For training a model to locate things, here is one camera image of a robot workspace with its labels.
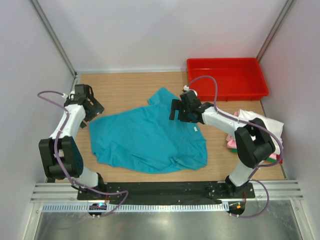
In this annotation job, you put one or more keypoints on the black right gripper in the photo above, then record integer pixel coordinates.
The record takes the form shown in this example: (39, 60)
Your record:
(177, 104)

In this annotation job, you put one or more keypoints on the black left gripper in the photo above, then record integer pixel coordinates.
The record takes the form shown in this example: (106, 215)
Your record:
(96, 109)

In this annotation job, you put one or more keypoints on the teal t shirt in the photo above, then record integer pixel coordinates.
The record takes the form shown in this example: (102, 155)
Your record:
(145, 140)

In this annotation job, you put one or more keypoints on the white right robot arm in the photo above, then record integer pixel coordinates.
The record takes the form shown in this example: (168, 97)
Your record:
(254, 145)

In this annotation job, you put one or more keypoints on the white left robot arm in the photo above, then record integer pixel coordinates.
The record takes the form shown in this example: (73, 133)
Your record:
(60, 156)

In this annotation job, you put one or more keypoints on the red plastic bin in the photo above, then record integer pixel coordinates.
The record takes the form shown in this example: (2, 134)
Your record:
(238, 79)

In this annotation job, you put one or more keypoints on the pink folded t shirt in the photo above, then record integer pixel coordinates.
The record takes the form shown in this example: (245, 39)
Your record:
(231, 142)

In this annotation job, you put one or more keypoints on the green folded t shirt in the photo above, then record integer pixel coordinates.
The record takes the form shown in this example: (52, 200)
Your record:
(272, 158)

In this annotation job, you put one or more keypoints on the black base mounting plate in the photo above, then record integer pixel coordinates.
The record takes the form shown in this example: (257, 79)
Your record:
(169, 193)

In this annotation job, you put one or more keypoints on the white folded t shirt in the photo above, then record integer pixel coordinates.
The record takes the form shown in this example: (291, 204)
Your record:
(272, 125)

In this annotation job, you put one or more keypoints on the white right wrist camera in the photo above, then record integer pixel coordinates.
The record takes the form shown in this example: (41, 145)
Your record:
(186, 88)

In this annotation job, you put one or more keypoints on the white slotted cable duct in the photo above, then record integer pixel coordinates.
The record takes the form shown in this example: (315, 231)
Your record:
(99, 207)

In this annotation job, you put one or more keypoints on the aluminium frame rail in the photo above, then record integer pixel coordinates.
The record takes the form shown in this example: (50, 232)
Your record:
(63, 192)

